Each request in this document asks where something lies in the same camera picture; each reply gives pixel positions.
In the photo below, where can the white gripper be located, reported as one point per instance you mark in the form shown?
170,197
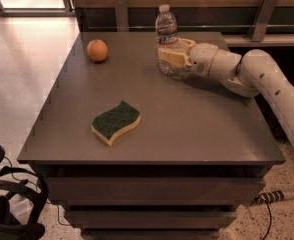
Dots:
202,59

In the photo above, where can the clear plastic water bottle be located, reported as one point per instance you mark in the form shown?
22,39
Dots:
166,30

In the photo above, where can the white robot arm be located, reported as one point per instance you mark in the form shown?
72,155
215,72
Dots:
254,73

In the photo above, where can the orange fruit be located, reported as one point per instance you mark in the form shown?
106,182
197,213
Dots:
97,50

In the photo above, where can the green and yellow sponge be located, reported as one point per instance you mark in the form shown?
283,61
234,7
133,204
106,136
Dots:
112,124

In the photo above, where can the grey drawer cabinet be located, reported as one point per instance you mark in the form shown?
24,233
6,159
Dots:
198,152

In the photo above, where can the striped power strip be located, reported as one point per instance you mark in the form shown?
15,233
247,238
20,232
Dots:
272,197

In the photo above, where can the black VR headset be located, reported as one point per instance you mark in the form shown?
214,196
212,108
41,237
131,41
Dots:
10,227

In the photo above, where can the right metal bracket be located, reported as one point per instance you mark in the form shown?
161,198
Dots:
258,29

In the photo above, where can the metal bracket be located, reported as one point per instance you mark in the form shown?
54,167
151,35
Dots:
121,15
258,29

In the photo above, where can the left metal bracket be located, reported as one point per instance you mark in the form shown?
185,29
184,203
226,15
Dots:
121,15

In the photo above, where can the metal rail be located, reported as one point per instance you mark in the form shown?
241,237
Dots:
207,28

